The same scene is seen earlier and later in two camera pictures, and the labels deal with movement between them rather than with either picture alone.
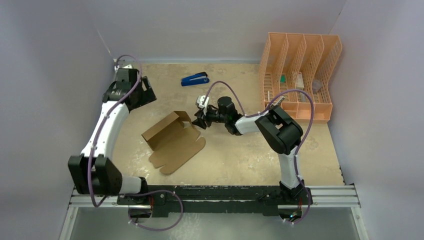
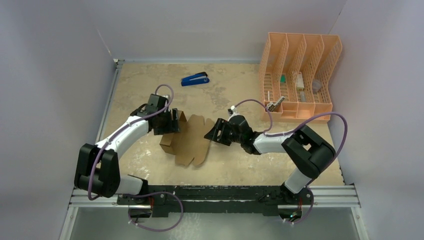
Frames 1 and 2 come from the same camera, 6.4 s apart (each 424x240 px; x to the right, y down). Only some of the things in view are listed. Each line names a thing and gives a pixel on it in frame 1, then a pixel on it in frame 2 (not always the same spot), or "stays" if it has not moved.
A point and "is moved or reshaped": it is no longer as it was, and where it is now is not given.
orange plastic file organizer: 293,71 stays
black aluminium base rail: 219,200 stays
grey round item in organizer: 316,85 stays
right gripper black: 205,116 → 224,131
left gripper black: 147,95 → 172,126
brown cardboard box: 173,141 is moved or reshaped
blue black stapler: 199,78 stays
